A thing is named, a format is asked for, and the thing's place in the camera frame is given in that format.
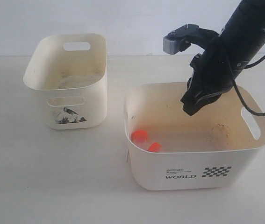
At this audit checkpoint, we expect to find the small cream plastic bin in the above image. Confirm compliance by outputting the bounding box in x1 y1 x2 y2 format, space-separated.
23 33 107 130

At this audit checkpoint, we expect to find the large cream WORLD bin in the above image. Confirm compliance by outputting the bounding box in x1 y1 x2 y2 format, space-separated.
124 82 265 190

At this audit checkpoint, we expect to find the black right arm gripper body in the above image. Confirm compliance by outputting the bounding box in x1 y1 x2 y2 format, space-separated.
185 37 232 98

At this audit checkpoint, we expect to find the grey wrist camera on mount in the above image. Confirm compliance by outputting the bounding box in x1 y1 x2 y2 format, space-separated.
163 24 219 55

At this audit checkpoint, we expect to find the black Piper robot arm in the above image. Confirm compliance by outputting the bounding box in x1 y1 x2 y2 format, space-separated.
175 0 265 116

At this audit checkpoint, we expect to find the orange-capped clear tube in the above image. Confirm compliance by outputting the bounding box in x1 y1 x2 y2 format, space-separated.
131 130 149 150
147 142 169 153

